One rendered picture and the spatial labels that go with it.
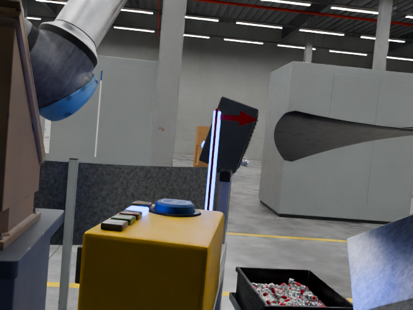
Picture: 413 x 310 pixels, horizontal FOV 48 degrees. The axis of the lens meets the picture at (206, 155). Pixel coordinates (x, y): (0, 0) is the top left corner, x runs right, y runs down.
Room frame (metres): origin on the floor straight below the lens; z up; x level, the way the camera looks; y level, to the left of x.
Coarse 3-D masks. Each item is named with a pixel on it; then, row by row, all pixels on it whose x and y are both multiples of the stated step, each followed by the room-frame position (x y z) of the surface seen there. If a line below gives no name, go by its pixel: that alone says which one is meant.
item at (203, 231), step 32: (160, 224) 0.41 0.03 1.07; (192, 224) 0.42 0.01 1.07; (96, 256) 0.35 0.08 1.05; (128, 256) 0.35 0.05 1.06; (160, 256) 0.35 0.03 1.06; (192, 256) 0.35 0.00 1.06; (96, 288) 0.35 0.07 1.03; (128, 288) 0.35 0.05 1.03; (160, 288) 0.35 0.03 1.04; (192, 288) 0.35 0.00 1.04
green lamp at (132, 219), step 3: (114, 216) 0.39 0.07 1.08; (117, 216) 0.40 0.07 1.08; (120, 216) 0.40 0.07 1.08; (123, 216) 0.40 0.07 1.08; (126, 216) 0.40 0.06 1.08; (129, 216) 0.40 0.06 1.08; (132, 216) 0.40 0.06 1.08; (114, 219) 0.39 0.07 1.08; (117, 219) 0.39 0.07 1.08; (120, 219) 0.39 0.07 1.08; (123, 219) 0.39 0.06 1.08; (126, 219) 0.39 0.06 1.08; (129, 219) 0.39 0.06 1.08; (132, 219) 0.39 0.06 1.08; (135, 219) 0.40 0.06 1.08; (129, 222) 0.39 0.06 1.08; (132, 222) 0.39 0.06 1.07; (129, 225) 0.39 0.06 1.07
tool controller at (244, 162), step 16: (224, 112) 1.29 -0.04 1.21; (256, 112) 1.28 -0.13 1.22; (224, 128) 1.29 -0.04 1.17; (240, 128) 1.29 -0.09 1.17; (208, 144) 1.30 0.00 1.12; (224, 144) 1.29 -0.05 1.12; (240, 144) 1.29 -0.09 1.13; (208, 160) 1.30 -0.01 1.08; (224, 160) 1.29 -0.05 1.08; (240, 160) 1.30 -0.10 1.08
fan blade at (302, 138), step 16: (288, 112) 0.62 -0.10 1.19; (288, 128) 0.68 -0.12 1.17; (304, 128) 0.68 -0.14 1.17; (320, 128) 0.67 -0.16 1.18; (336, 128) 0.66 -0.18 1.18; (352, 128) 0.65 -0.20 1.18; (368, 128) 0.64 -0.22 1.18; (384, 128) 0.63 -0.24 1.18; (400, 128) 0.63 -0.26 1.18; (288, 144) 0.76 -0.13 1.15; (304, 144) 0.76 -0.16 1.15; (320, 144) 0.76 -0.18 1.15; (336, 144) 0.77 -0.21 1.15; (352, 144) 0.78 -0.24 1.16; (288, 160) 0.82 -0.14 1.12
